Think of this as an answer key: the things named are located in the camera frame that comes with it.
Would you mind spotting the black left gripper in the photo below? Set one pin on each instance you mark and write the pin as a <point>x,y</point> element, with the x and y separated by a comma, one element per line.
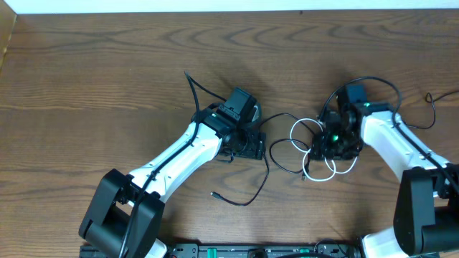
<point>251,150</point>

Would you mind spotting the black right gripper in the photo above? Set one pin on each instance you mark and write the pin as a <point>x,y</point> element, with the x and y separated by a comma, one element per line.
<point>323,150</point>

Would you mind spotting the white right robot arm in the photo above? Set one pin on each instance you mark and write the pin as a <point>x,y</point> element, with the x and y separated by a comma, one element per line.
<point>426,213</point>

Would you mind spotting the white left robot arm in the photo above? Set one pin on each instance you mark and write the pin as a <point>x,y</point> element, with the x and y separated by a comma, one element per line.
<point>124,215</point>

